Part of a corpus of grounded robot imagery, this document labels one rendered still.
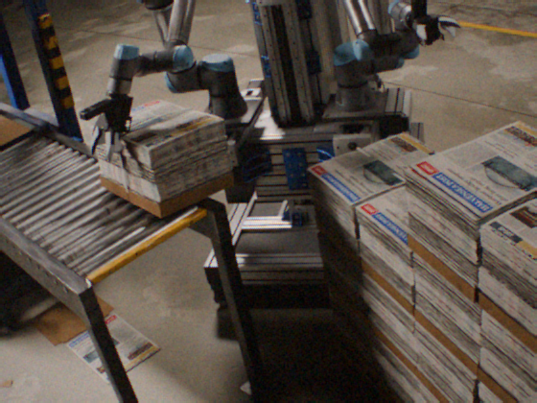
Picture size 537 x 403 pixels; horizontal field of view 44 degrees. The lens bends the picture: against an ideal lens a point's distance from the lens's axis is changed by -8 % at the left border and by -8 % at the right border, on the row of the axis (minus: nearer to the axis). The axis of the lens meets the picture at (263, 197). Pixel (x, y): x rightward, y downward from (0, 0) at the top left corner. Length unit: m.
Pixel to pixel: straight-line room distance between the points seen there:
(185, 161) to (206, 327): 1.04
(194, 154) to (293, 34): 0.71
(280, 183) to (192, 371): 0.81
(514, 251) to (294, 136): 1.45
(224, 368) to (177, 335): 0.32
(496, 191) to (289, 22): 1.30
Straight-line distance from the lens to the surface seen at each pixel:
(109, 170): 2.37
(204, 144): 2.19
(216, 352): 2.88
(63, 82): 3.28
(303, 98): 2.74
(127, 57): 2.17
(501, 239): 1.44
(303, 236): 3.06
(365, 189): 2.08
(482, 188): 1.58
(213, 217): 2.19
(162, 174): 2.12
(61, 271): 2.12
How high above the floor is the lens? 1.87
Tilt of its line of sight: 29 degrees down
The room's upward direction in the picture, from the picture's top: 12 degrees counter-clockwise
